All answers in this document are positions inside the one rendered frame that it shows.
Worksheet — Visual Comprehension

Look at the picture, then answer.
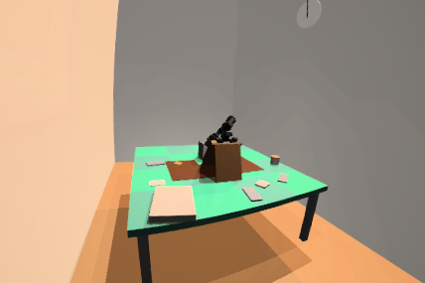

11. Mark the dark grey cylinder with orange top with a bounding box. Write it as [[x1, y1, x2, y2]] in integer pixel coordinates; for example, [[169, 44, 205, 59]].
[[270, 155, 279, 165]]

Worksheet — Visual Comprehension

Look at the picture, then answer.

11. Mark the beige flat rectangular tile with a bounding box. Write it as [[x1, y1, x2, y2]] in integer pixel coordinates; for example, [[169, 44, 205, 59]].
[[254, 181, 269, 189]]

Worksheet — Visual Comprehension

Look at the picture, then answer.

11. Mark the grey flat bar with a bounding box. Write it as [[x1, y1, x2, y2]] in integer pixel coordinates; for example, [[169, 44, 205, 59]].
[[278, 174, 289, 183], [242, 188, 263, 202], [146, 161, 166, 166]]

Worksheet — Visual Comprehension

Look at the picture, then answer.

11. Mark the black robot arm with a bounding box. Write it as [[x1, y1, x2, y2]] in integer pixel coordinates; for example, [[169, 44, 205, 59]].
[[204, 115, 236, 147]]

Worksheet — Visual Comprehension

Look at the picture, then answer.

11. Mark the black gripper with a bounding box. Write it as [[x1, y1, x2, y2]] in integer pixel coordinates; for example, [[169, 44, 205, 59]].
[[214, 131, 238, 143]]

